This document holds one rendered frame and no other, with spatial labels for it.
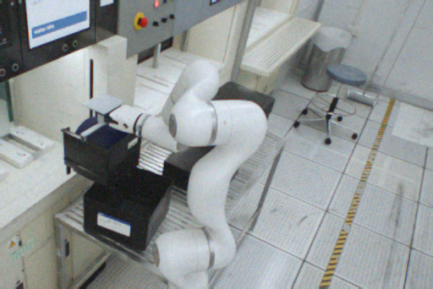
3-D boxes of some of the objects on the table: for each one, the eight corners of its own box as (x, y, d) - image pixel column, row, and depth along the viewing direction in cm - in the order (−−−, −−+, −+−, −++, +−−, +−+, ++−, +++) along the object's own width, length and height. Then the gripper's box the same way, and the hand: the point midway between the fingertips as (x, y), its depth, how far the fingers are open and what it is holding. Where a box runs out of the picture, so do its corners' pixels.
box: (241, 159, 218) (254, 117, 202) (195, 138, 230) (203, 96, 214) (263, 138, 237) (276, 98, 221) (220, 119, 249) (228, 80, 233)
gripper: (156, 106, 144) (114, 89, 151) (129, 124, 133) (84, 105, 139) (154, 125, 149) (113, 107, 156) (128, 144, 138) (84, 124, 144)
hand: (104, 108), depth 147 cm, fingers closed on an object, 3 cm apart
